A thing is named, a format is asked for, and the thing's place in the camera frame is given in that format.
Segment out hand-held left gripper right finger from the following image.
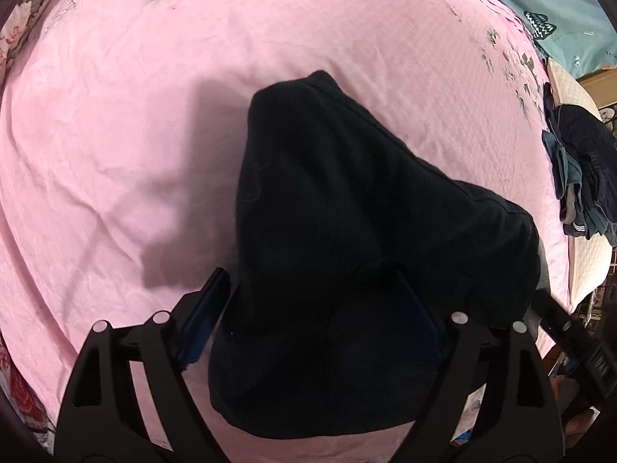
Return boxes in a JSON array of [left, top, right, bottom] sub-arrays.
[[386, 270, 565, 463]]

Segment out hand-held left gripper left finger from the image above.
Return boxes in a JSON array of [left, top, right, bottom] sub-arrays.
[[53, 267, 232, 463]]

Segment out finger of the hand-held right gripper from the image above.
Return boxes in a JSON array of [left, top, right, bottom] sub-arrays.
[[528, 292, 586, 348]]

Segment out dark navy pants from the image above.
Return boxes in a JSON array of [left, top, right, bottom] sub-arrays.
[[208, 70, 541, 437]]

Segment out white quilted mattress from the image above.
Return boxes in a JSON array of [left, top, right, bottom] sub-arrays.
[[545, 58, 617, 309]]

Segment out crumpled teal garment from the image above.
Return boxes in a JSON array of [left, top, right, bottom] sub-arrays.
[[542, 130, 586, 203]]

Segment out crumpled navy garment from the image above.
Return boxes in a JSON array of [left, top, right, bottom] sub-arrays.
[[542, 82, 617, 242]]

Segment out pink floral bedsheet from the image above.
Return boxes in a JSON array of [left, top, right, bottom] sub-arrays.
[[0, 0, 572, 463]]

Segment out teal printed blanket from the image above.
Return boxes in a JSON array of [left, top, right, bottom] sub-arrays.
[[465, 0, 617, 80]]

